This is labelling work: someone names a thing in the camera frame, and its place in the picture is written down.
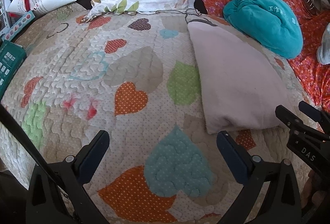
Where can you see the heart patterned quilt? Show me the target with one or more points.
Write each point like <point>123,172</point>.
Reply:
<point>137,78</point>

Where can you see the green cardboard box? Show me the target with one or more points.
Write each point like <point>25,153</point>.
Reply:
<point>11,58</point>

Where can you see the white metal shelf rack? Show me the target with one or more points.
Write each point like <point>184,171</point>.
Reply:
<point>5,25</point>

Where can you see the light blue flat package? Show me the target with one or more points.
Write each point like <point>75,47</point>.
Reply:
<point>18,26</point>

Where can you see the pale pink garment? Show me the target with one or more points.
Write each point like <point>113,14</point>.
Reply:
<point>240,89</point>

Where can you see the grey sock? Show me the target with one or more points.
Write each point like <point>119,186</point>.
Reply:
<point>323,51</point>

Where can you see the teal plush cushion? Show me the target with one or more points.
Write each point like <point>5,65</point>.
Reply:
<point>270,22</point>

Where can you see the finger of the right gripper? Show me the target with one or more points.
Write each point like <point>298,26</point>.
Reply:
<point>290,120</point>
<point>316,115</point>

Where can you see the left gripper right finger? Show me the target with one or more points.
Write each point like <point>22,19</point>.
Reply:
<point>244,168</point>

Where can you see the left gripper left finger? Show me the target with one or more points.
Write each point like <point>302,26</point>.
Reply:
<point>80,171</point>

